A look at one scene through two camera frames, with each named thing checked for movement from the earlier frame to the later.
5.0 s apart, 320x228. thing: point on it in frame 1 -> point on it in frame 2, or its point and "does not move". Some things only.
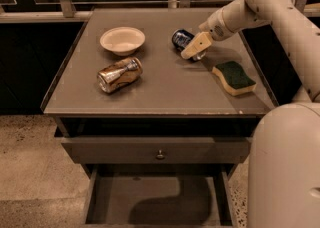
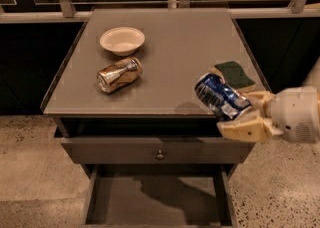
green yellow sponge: (237, 81) does not move
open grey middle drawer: (159, 196) does not move
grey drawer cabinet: (161, 134) does not move
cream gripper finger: (199, 43) -> (250, 128)
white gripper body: (214, 28) -> (293, 113)
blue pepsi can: (180, 38) -> (224, 100)
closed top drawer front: (157, 150) does not move
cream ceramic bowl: (122, 41) does not move
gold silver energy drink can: (119, 74) does not move
